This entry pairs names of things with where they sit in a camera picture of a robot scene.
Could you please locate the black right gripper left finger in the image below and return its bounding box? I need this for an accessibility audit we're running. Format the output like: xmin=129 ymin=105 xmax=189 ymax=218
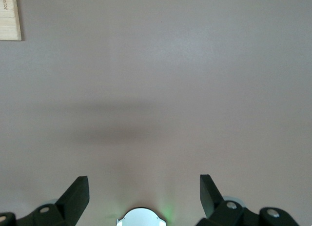
xmin=0 ymin=176 xmax=90 ymax=226

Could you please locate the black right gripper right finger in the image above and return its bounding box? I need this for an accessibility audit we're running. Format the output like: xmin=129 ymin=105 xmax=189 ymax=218
xmin=196 ymin=174 xmax=301 ymax=226

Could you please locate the bamboo cutting board metal handle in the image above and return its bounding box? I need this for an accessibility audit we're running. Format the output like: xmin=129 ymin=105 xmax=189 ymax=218
xmin=0 ymin=0 xmax=22 ymax=41

